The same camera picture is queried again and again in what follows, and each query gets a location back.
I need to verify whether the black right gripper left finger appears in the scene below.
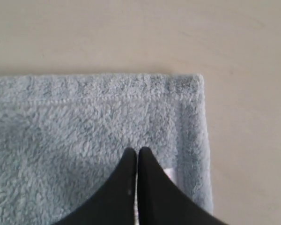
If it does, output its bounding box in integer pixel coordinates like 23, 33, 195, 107
55, 148, 137, 225

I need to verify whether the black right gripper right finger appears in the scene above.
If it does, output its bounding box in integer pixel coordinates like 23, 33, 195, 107
137, 147, 224, 225

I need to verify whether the light blue terry towel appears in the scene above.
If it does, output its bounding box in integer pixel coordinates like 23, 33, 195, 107
0, 74, 213, 225

